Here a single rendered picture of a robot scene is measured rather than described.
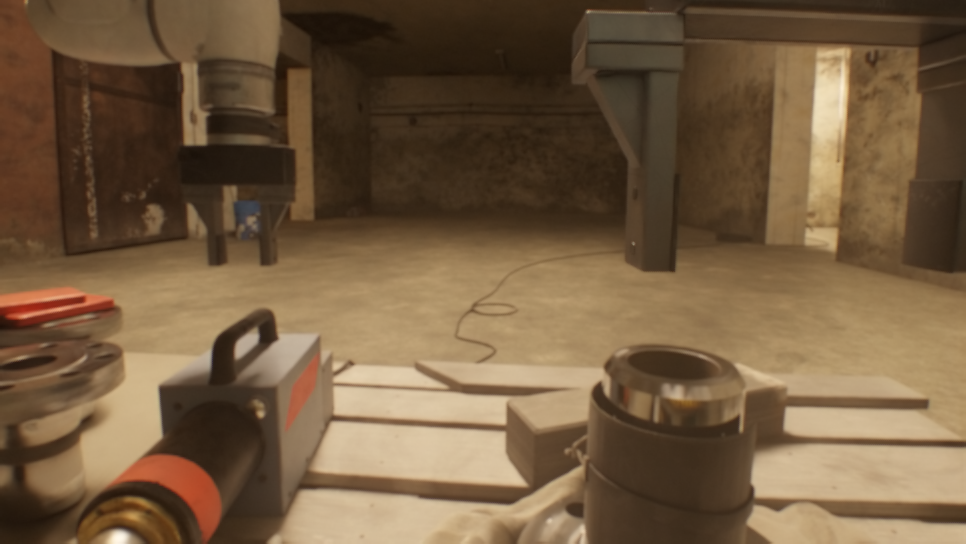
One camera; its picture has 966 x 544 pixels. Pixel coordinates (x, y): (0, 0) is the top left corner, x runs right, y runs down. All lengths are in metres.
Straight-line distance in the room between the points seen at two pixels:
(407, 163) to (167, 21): 10.55
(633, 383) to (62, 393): 0.80
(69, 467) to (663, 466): 0.92
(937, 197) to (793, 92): 5.64
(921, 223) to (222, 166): 0.65
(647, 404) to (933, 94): 0.26
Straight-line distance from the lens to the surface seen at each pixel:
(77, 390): 0.96
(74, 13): 0.76
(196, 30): 0.69
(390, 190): 11.27
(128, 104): 5.35
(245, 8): 0.68
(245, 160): 0.68
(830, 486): 0.86
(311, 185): 8.61
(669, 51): 0.22
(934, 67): 0.30
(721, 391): 0.42
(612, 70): 0.21
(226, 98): 0.67
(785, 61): 5.94
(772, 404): 0.93
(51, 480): 1.08
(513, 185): 10.84
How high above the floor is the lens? 0.54
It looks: 6 degrees down
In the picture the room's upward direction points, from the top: straight up
